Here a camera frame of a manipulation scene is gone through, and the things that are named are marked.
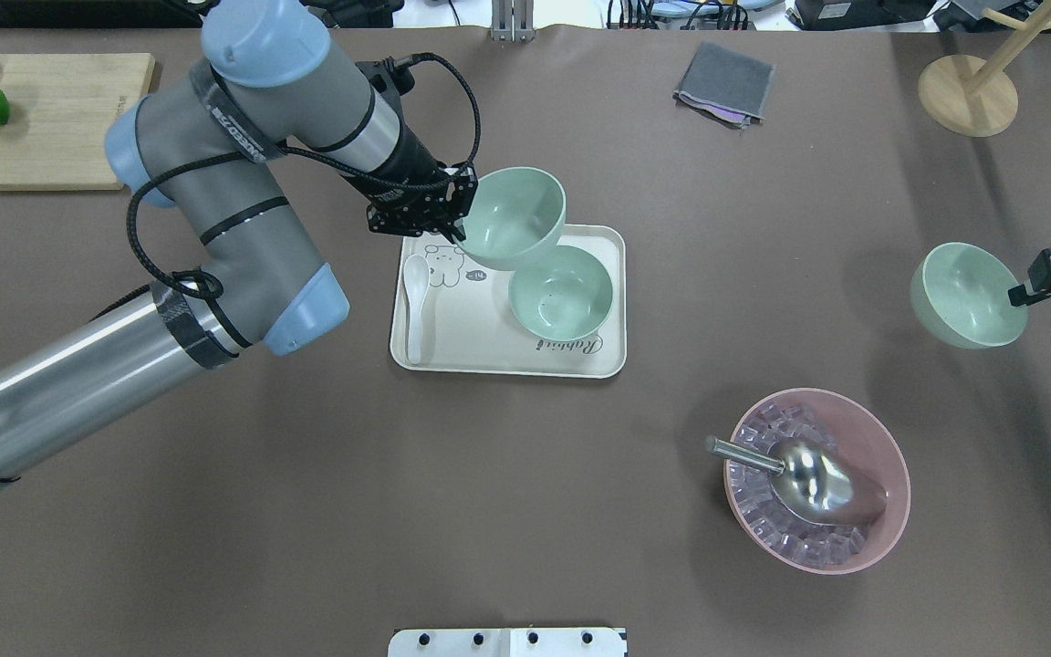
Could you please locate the wooden mug tree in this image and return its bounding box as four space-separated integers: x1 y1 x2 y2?
918 1 1051 138

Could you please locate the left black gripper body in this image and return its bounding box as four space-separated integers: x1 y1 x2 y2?
367 162 478 237

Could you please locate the green bowl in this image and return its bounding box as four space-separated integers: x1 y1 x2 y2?
456 166 566 271
909 242 1027 349
508 245 616 342

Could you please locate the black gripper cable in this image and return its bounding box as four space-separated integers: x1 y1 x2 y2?
126 52 483 302

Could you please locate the metal ice scoop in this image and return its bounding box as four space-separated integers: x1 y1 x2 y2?
704 436 888 527

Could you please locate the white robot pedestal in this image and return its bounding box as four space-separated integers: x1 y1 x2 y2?
387 625 628 656

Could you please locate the green bowl on tray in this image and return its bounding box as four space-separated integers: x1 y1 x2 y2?
508 245 616 342

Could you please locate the aluminium frame post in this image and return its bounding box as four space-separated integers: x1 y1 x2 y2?
491 0 536 43

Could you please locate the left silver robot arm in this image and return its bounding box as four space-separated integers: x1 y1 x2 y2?
0 1 478 492

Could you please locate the cream serving tray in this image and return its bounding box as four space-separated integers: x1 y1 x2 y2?
389 224 627 379

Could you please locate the white ceramic spoon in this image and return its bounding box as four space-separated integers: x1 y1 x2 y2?
403 254 431 363

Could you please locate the pink bowl with ice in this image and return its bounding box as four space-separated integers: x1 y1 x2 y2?
723 388 911 575

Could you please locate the wooden cutting board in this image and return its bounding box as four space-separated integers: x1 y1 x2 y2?
0 53 154 192

